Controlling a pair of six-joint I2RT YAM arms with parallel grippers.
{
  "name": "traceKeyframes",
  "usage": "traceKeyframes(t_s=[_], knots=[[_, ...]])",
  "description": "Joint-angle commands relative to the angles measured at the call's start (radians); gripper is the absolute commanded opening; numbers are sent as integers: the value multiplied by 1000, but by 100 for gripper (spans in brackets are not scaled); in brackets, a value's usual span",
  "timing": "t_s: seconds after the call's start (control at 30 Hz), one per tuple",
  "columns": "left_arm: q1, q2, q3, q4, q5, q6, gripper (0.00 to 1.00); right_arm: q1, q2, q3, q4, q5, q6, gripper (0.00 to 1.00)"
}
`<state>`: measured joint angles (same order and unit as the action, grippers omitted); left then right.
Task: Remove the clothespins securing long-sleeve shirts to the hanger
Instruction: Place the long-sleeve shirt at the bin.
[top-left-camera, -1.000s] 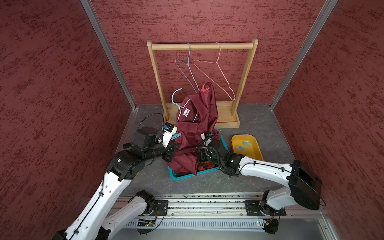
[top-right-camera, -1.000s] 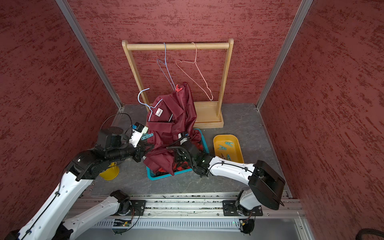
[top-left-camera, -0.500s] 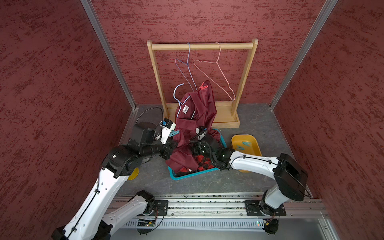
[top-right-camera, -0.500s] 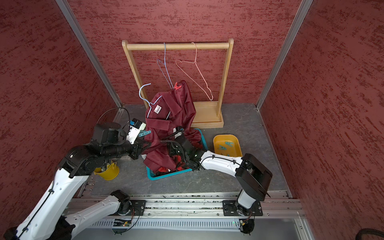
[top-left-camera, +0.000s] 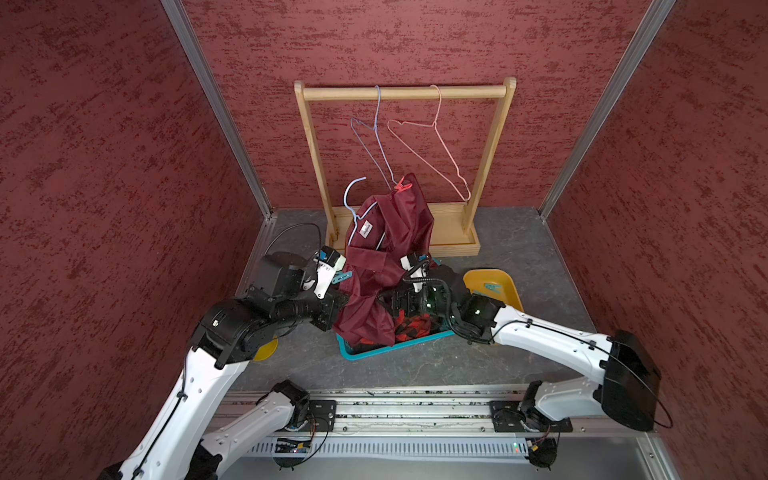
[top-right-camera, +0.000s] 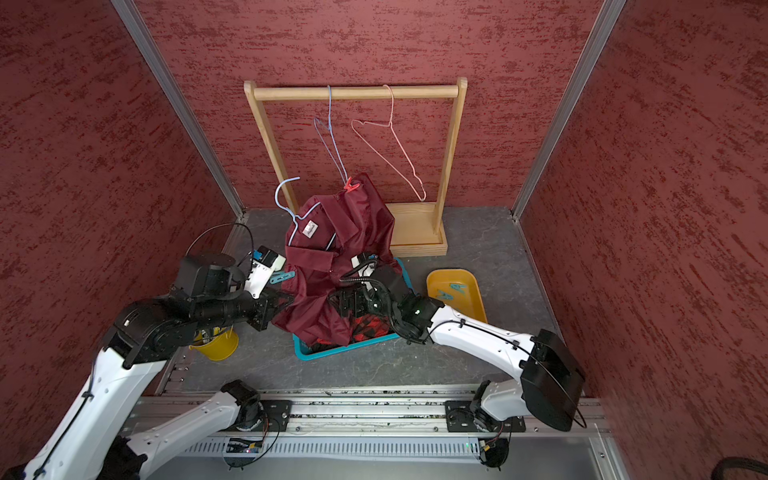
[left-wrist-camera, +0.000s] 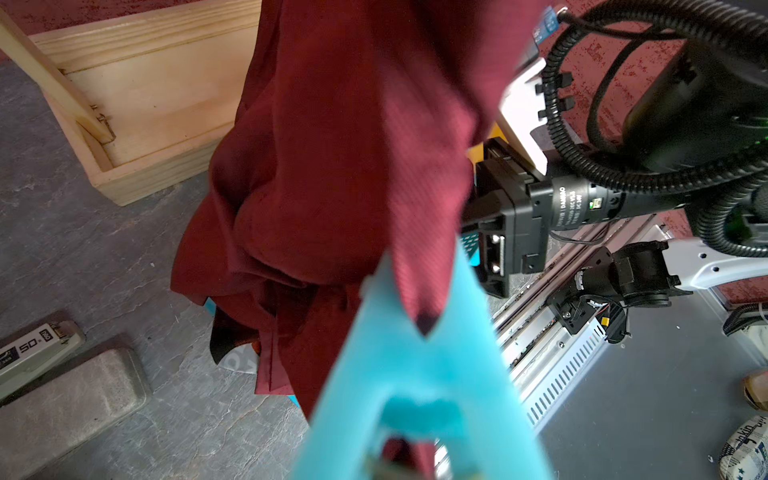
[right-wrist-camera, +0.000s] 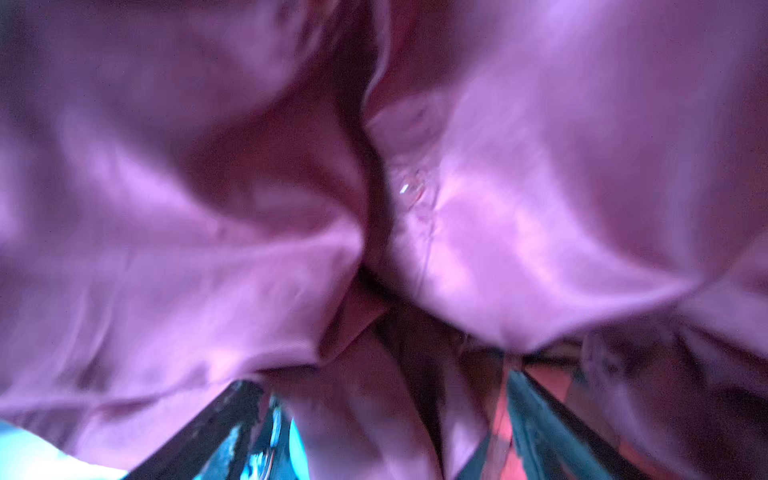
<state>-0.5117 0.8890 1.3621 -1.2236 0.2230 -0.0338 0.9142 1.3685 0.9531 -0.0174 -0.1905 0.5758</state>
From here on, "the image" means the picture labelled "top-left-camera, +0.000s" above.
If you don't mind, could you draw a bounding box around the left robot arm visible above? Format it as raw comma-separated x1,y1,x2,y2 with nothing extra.
99,247,346,479

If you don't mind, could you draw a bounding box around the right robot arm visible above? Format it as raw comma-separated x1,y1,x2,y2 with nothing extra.
382,279,661,433

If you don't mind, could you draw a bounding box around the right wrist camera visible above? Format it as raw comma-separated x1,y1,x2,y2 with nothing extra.
401,253,432,290

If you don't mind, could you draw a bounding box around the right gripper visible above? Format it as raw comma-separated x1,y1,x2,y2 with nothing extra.
376,280,459,318

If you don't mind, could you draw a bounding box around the red black plaid shirt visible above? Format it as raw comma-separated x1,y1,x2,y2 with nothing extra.
394,311,433,344

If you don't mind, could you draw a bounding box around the pink wire hanger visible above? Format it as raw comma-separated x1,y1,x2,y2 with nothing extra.
386,84,472,204

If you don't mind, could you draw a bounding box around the wooden clothes rack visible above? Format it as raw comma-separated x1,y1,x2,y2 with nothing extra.
294,77,517,257

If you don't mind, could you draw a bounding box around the blue wire hanger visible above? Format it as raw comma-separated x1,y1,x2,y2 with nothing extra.
343,176,384,248
349,85,396,190

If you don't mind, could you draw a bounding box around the teal plastic basket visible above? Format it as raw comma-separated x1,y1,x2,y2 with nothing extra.
336,330,454,361

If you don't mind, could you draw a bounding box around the red clothespin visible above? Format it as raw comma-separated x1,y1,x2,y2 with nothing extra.
394,177,413,193

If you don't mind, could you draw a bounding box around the maroon satin shirt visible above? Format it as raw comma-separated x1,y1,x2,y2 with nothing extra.
333,173,434,347

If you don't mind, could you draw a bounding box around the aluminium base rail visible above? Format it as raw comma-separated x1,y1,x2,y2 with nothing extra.
202,386,657,469

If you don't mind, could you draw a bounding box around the yellow cup with tools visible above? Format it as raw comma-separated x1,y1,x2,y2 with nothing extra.
253,338,279,362

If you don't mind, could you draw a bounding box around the yellow plastic tray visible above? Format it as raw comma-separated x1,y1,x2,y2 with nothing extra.
463,269,523,311

